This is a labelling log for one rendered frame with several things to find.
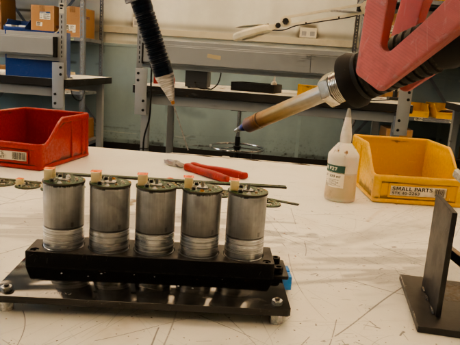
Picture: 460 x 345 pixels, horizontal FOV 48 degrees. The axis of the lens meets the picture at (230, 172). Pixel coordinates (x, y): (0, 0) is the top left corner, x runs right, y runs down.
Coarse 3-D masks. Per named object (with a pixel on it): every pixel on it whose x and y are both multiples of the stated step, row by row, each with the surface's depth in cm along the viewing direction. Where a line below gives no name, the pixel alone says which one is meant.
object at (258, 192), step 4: (228, 188) 32; (240, 188) 32; (252, 188) 32; (256, 188) 32; (260, 188) 32; (232, 192) 31; (236, 192) 31; (240, 192) 31; (244, 192) 31; (252, 192) 31; (256, 192) 31; (260, 192) 31; (264, 192) 31; (244, 196) 30; (248, 196) 30; (252, 196) 30; (256, 196) 31; (260, 196) 31
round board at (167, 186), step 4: (152, 180) 32; (136, 184) 31; (144, 184) 31; (148, 184) 31; (164, 184) 32; (168, 184) 32; (172, 184) 32; (176, 184) 32; (140, 188) 31; (144, 188) 30; (148, 188) 30; (160, 188) 31; (164, 188) 31; (168, 188) 31; (172, 188) 31; (176, 188) 31
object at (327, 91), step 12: (324, 84) 23; (336, 84) 22; (300, 96) 24; (312, 96) 24; (324, 96) 23; (336, 96) 23; (276, 108) 25; (288, 108) 25; (300, 108) 24; (252, 120) 26; (264, 120) 26; (276, 120) 26
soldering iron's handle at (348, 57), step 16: (400, 32) 21; (448, 48) 19; (336, 64) 22; (352, 64) 22; (432, 64) 20; (448, 64) 19; (336, 80) 22; (352, 80) 22; (400, 80) 21; (416, 80) 21; (352, 96) 22; (368, 96) 22
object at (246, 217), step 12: (228, 192) 32; (228, 204) 32; (240, 204) 31; (252, 204) 31; (264, 204) 31; (228, 216) 32; (240, 216) 31; (252, 216) 31; (264, 216) 32; (228, 228) 32; (240, 228) 31; (252, 228) 31; (264, 228) 32; (228, 240) 32; (240, 240) 31; (252, 240) 31; (228, 252) 32; (240, 252) 31; (252, 252) 31
